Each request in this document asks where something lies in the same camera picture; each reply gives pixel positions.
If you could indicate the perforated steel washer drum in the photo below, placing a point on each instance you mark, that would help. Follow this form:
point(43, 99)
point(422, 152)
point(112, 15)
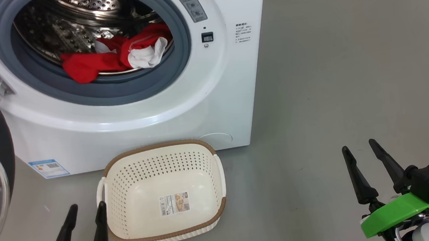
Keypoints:
point(58, 29)

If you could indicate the blue energy label sticker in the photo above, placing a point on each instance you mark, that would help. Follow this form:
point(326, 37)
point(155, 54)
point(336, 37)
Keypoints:
point(50, 168)

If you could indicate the black door latch socket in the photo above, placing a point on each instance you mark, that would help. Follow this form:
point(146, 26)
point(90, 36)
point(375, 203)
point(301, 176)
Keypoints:
point(207, 37)

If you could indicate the white front-load washing machine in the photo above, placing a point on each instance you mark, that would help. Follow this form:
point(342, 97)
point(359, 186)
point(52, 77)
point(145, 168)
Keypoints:
point(218, 116)

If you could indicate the cream laundry basket brown rim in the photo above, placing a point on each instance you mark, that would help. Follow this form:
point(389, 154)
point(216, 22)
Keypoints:
point(146, 183)

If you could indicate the printed product label sticker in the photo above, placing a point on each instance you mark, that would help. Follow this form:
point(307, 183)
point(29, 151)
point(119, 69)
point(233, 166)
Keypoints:
point(175, 204)

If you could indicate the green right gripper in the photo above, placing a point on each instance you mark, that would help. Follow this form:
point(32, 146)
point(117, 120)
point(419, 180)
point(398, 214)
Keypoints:
point(394, 211)

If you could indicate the grey warning sticker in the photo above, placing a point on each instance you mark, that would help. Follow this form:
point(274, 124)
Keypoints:
point(192, 5)

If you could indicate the red and white garment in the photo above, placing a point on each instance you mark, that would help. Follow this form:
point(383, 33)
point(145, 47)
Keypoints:
point(87, 65)

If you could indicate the round white filter cover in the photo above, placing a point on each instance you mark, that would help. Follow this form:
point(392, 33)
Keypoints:
point(221, 140)

